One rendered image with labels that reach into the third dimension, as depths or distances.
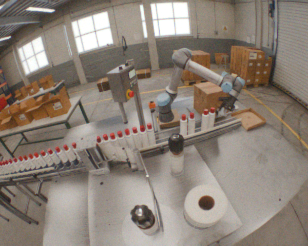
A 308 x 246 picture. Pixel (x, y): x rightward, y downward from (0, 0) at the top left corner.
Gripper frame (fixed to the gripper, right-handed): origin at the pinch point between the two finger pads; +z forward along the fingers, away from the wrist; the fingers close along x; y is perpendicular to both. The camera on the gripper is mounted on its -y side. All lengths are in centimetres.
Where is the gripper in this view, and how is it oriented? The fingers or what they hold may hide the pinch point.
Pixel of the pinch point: (219, 115)
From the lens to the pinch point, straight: 124.5
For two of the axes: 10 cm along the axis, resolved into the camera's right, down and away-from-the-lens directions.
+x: 8.9, 1.9, 4.1
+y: 2.5, 5.5, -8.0
